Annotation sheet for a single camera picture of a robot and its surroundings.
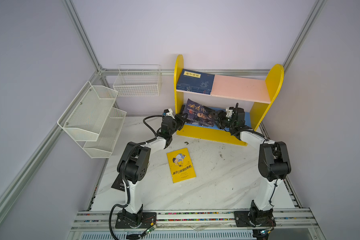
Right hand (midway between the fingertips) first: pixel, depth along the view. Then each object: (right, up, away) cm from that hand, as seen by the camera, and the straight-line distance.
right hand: (210, 115), depth 92 cm
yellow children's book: (-18, -32, 0) cm, 36 cm away
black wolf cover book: (-2, -3, +1) cm, 3 cm away
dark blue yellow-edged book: (-12, +6, +3) cm, 13 cm away
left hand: (-14, +1, -2) cm, 14 cm away
